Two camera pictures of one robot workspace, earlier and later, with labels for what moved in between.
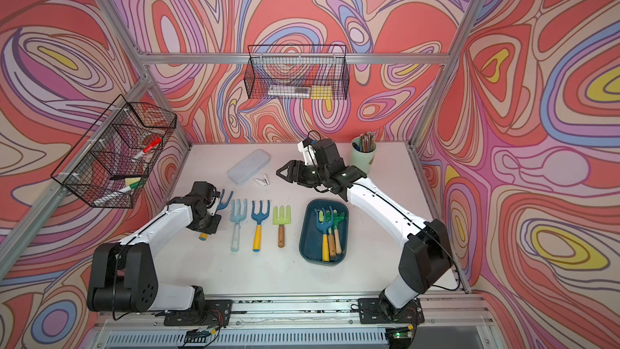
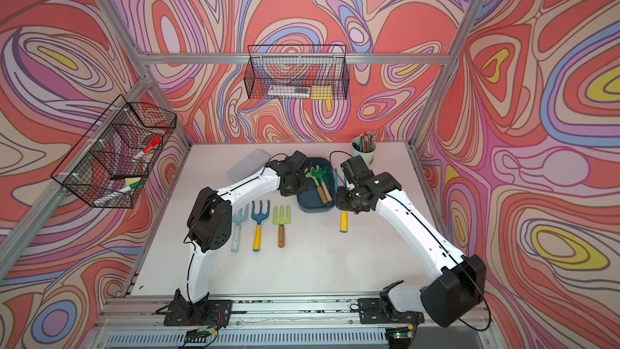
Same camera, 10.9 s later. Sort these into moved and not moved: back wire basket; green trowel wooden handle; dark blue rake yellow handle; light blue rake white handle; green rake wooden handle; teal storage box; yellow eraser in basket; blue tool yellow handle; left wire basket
Moved: blue tool yellow handle; green trowel wooden handle; teal storage box
Not moved: light blue rake white handle; yellow eraser in basket; left wire basket; back wire basket; dark blue rake yellow handle; green rake wooden handle
